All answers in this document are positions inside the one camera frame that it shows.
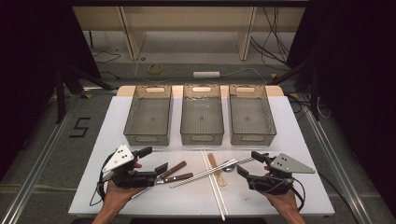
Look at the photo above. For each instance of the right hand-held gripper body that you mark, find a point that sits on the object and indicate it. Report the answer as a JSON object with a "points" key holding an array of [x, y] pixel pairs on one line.
{"points": [[288, 165]]}

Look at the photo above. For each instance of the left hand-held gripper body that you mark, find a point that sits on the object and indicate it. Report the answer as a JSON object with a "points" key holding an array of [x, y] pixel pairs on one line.
{"points": [[120, 157]]}

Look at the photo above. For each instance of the grey mesh bin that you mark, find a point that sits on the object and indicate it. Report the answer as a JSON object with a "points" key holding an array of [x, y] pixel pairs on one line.
{"points": [[251, 115], [149, 115], [201, 115]]}

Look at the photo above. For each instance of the person's left hand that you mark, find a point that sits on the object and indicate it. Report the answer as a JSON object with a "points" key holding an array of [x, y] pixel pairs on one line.
{"points": [[120, 196]]}

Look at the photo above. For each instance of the person's right hand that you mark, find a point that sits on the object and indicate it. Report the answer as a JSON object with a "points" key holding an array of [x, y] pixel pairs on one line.
{"points": [[286, 203]]}

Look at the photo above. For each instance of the black metal stand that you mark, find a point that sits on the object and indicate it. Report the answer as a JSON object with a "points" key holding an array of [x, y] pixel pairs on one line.
{"points": [[59, 99], [315, 102]]}

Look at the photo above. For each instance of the yellow tape roll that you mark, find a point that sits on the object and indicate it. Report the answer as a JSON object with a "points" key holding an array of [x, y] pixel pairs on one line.
{"points": [[148, 69]]}

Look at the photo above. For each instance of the white power strip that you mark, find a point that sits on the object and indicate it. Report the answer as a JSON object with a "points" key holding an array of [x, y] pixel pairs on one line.
{"points": [[206, 74]]}

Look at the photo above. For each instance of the light wooden shelf unit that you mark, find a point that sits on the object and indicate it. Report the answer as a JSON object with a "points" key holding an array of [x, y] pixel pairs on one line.
{"points": [[134, 40]]}

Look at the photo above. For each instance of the black curtain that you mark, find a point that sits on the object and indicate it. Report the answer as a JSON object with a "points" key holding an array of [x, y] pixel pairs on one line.
{"points": [[25, 62], [358, 62]]}

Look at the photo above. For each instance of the aluminium floor rail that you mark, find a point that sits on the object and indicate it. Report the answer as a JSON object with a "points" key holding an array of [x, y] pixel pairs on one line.
{"points": [[39, 165], [336, 169]]}

